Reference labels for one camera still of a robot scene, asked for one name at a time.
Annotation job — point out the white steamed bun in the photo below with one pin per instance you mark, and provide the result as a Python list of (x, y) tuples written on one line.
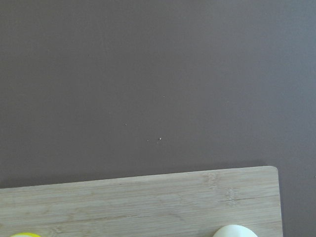
[(234, 231)]

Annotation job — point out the bamboo cutting board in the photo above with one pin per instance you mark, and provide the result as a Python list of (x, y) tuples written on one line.
[(189, 204)]

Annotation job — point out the single lemon slice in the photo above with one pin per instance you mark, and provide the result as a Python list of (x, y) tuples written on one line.
[(25, 234)]

